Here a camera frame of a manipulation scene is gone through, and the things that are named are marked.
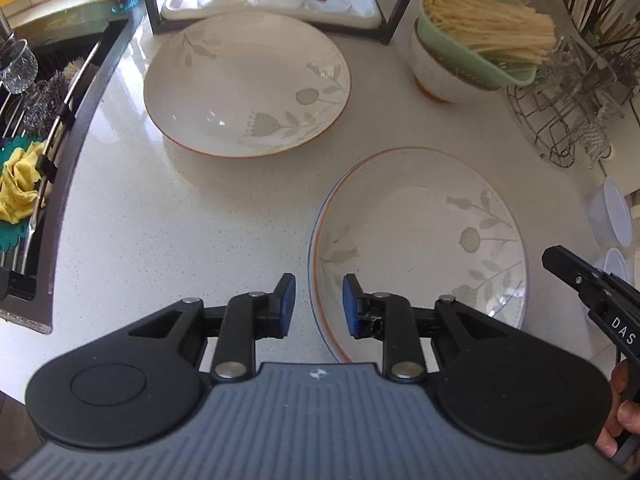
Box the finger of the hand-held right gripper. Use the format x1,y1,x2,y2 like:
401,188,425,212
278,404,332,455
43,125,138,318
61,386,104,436
542,245,601,293

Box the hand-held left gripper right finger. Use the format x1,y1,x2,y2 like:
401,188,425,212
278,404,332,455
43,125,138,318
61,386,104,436
341,273,506,382

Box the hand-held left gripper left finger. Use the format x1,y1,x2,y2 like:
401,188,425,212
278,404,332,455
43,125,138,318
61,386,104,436
127,272,297,382

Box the floral plate blue rim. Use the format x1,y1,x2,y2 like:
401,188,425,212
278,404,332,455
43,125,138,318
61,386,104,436
307,151,351,365

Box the small white bowl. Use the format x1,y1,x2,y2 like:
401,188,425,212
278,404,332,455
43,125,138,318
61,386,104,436
600,247,640,291
587,177,636,248

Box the floral plate orange rim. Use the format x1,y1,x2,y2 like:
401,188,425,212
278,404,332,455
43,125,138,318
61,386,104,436
312,147,530,365

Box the person's right hand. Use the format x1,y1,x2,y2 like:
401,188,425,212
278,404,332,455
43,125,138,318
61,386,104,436
596,360,640,457

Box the white bowl orange base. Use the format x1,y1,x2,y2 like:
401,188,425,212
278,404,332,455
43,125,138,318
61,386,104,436
409,17,501,105

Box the large floral plate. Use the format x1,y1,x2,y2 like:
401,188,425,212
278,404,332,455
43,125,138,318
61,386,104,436
143,12,352,160

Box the dry noodles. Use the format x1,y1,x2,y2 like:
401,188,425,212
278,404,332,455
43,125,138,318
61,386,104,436
422,0,558,63

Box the green colander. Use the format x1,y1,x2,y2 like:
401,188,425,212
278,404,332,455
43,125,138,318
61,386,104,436
416,0,538,92

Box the bundle of chopsticks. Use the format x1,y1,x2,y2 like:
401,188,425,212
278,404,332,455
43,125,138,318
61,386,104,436
559,0,640,48

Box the steel roll-up drain rack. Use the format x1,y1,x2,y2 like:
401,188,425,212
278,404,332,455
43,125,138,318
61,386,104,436
0,50,108,283

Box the black sink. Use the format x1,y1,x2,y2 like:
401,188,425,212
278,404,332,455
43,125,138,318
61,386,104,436
0,17,133,335

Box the teal silicone mat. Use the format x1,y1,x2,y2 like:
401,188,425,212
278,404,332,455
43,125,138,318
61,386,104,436
0,135,47,253

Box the yellow cloth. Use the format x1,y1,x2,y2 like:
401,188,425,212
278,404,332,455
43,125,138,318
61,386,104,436
0,141,49,224

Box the steel wool scrubber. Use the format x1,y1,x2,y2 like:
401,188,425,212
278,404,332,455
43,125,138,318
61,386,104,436
20,70,69,136

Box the textured glass cup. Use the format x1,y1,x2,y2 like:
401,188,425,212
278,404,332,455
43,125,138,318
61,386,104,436
0,40,40,95

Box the wire glass rack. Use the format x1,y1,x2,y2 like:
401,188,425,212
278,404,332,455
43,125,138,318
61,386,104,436
507,35,626,168

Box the black metal rack frame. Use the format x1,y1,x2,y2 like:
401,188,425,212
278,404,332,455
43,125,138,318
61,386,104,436
137,0,433,45

